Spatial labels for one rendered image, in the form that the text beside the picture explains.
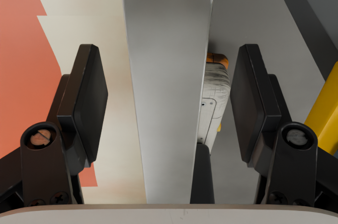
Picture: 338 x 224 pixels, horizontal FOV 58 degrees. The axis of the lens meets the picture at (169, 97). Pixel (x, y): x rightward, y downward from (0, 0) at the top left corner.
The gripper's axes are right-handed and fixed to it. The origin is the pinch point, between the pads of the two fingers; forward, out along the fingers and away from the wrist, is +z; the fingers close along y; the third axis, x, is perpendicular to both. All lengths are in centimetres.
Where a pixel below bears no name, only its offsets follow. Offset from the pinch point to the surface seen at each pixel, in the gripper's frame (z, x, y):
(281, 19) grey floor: 102, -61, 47
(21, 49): 6.4, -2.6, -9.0
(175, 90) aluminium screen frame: 2.9, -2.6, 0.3
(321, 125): 7.0, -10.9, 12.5
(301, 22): 25.6, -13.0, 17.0
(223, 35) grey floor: 102, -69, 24
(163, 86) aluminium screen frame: 2.9, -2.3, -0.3
